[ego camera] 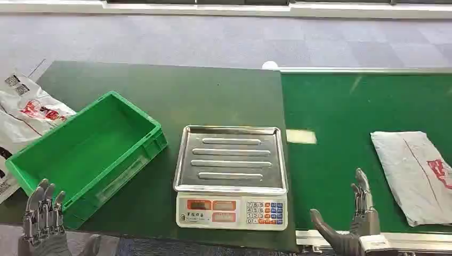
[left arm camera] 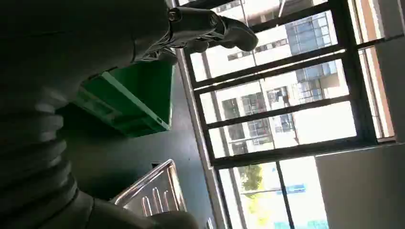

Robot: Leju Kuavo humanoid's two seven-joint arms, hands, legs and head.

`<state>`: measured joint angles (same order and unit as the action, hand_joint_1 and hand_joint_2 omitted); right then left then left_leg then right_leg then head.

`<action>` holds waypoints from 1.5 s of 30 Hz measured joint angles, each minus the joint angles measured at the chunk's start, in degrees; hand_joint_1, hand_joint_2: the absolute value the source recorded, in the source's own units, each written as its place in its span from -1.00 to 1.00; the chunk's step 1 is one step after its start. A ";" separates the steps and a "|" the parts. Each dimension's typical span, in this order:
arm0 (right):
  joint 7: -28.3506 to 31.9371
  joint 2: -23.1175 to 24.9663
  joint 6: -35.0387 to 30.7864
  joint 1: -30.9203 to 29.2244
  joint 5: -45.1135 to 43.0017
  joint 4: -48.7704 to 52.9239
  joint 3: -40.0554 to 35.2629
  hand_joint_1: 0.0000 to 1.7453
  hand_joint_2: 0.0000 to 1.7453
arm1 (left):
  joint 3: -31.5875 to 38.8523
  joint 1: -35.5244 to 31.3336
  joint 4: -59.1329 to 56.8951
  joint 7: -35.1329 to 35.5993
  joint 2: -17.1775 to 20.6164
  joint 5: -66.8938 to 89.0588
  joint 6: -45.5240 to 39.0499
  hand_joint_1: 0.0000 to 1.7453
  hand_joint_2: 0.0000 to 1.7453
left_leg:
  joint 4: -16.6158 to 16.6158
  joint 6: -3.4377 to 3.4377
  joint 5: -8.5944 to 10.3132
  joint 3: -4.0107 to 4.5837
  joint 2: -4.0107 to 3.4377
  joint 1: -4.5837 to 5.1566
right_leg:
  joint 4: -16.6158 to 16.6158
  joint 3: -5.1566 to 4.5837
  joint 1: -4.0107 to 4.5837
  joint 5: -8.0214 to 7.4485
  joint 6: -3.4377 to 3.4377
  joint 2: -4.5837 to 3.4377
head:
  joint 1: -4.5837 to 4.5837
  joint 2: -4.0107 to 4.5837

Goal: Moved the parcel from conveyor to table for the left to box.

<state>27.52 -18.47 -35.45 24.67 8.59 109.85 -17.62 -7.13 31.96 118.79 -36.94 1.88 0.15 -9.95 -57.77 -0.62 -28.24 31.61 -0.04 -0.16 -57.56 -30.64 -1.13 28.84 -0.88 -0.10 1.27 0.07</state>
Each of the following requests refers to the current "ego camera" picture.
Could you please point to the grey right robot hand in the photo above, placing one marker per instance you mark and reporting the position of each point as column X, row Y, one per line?
column 348, row 240

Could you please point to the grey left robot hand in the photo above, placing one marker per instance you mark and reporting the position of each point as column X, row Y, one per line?
column 46, row 226

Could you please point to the green plastic crate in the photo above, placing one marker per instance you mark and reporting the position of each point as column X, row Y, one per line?
column 88, row 155

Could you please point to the grey parcel bag red print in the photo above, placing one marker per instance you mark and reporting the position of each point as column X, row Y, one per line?
column 416, row 176

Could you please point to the green conveyor belt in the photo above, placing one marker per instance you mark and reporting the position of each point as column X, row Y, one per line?
column 356, row 141

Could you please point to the white parcel bag red print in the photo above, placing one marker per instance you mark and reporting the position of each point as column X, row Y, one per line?
column 24, row 120

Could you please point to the white digital weighing scale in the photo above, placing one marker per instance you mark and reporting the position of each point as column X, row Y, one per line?
column 231, row 178

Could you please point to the white round knob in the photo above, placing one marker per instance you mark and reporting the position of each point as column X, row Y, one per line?
column 270, row 65

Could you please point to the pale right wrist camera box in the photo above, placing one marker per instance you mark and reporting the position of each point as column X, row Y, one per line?
column 375, row 244

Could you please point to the aluminium conveyor frame rail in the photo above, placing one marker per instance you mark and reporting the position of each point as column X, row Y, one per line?
column 416, row 242

